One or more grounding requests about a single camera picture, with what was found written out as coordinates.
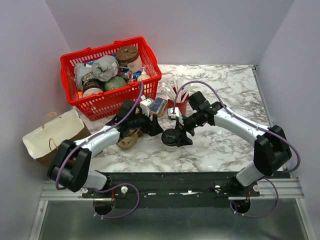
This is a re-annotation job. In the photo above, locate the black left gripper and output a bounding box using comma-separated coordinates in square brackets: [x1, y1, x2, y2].
[128, 107, 164, 137]

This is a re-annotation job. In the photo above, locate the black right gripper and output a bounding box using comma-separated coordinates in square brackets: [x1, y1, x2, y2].
[174, 111, 203, 147]

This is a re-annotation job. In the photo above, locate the black plastic cup lid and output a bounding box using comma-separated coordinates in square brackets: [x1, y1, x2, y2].
[161, 128, 181, 147]

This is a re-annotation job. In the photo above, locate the white paper coffee cup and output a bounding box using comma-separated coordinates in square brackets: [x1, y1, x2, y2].
[165, 145, 178, 152]

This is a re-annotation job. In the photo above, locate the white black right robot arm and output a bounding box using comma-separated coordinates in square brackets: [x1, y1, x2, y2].
[168, 91, 292, 196]

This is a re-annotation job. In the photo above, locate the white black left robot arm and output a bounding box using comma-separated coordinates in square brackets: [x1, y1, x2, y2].
[47, 98, 164, 198]

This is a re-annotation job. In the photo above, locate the blue tan small box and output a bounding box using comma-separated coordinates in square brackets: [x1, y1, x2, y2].
[150, 97, 168, 117]

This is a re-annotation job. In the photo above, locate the cardboard cup carrier tray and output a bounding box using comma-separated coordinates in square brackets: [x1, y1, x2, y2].
[116, 129, 144, 151]

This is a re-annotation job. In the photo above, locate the red ribbed cup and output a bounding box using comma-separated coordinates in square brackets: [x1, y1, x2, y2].
[167, 99, 188, 115]

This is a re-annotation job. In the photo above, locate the small white pump bottle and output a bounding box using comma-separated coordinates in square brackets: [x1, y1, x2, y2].
[137, 67, 151, 82]

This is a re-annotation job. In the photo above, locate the green round melon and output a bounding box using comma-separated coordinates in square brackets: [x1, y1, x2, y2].
[103, 76, 127, 92]

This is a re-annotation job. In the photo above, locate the blue white can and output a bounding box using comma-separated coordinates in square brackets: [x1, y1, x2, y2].
[117, 67, 142, 81]

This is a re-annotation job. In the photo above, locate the red plastic shopping basket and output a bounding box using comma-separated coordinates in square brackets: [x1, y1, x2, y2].
[60, 36, 162, 121]

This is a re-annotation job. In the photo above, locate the brown lidded round container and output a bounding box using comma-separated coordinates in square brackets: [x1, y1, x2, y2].
[116, 45, 143, 73]

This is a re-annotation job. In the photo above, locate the black gold labelled jar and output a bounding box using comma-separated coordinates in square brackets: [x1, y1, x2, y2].
[81, 72, 104, 98]

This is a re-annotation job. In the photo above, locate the grey crumpled bag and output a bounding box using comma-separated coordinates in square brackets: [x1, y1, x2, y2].
[74, 55, 119, 90]

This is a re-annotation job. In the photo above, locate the brown paper bag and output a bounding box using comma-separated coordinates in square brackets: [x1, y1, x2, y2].
[22, 109, 91, 167]

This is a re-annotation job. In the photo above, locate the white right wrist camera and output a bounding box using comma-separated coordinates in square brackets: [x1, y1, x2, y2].
[167, 107, 184, 125]

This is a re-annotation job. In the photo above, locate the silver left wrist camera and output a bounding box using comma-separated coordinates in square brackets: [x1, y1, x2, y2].
[139, 98, 155, 117]

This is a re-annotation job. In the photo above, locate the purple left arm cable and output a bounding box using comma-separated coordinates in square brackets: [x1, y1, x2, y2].
[54, 81, 145, 220]

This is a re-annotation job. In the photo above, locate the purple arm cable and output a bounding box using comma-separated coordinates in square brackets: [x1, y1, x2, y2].
[172, 81, 302, 218]
[54, 81, 145, 220]

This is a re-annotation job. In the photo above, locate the black mounting base rail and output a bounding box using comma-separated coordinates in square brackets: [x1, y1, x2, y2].
[82, 172, 260, 213]

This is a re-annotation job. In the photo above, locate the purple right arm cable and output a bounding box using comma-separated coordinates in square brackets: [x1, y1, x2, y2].
[172, 81, 302, 218]

